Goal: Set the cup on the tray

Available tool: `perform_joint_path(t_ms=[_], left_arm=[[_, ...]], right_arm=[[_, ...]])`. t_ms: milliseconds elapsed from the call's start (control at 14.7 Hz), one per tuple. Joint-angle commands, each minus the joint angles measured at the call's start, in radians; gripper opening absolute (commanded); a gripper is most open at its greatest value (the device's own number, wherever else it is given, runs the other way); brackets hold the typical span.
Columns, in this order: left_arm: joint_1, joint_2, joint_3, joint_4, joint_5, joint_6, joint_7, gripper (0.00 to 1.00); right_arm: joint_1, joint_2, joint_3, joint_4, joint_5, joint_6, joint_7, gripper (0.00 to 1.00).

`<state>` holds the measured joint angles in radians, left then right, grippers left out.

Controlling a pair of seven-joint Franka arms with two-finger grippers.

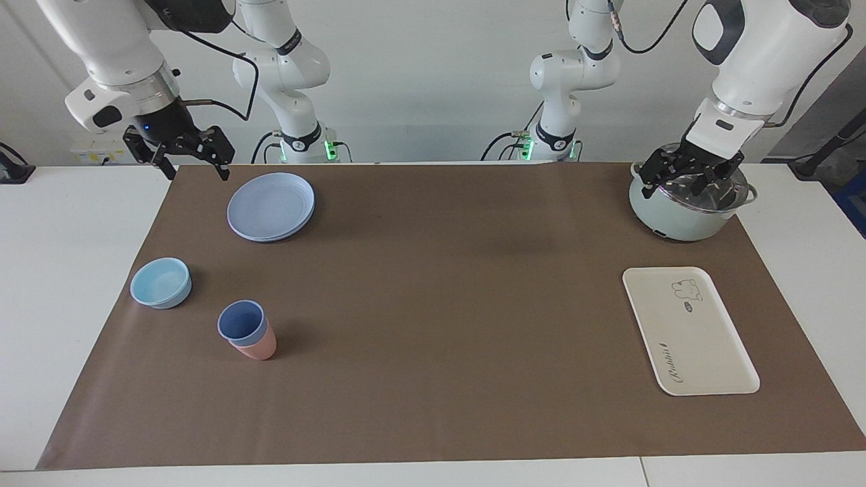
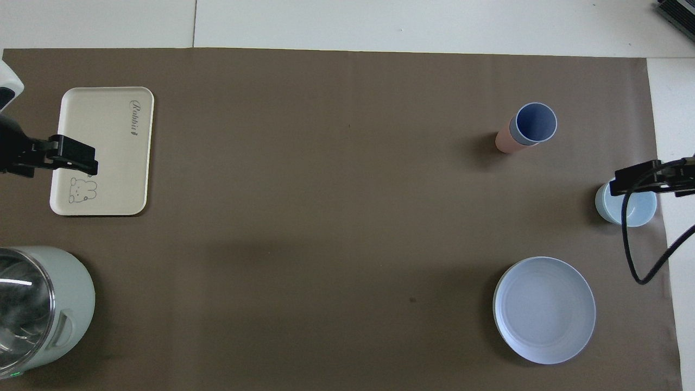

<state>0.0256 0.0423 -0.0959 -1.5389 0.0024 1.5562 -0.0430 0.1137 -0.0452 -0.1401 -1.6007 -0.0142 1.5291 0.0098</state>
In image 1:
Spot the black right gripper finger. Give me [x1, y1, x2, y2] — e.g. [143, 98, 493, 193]
[123, 130, 178, 181]
[175, 126, 235, 181]

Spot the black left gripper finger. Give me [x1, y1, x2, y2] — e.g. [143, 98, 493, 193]
[690, 152, 745, 201]
[639, 149, 684, 200]

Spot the blue plastic cup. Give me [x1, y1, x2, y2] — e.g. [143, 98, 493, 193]
[217, 300, 269, 346]

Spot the pink plastic cup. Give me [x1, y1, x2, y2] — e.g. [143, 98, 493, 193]
[229, 318, 277, 361]

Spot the white tray with bear print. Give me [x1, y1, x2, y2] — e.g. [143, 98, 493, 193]
[622, 266, 760, 396]

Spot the glass pot lid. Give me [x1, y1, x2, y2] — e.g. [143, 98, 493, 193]
[636, 143, 750, 216]

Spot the pale green cooking pot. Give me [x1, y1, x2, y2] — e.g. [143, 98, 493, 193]
[629, 159, 758, 242]

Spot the lavender plate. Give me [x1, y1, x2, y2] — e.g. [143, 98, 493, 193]
[227, 172, 316, 243]

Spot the black stand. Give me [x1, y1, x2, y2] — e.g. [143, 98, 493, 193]
[788, 112, 866, 180]

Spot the light blue bowl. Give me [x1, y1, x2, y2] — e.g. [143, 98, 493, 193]
[130, 258, 192, 310]

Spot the blue crate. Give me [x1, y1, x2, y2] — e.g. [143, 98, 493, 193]
[834, 169, 866, 239]

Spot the brown table mat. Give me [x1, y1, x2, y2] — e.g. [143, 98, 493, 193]
[36, 162, 866, 471]

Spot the black right arm base cable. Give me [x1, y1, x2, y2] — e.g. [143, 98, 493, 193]
[252, 132, 285, 164]

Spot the black arm base cable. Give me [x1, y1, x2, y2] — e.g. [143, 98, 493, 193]
[482, 100, 545, 162]
[252, 132, 285, 164]

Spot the white wall socket box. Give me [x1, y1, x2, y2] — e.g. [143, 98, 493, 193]
[71, 135, 133, 165]

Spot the black clamp mount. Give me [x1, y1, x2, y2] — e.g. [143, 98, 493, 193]
[0, 142, 36, 185]

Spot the black left arm base cable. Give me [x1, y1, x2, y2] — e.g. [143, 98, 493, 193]
[482, 100, 545, 162]

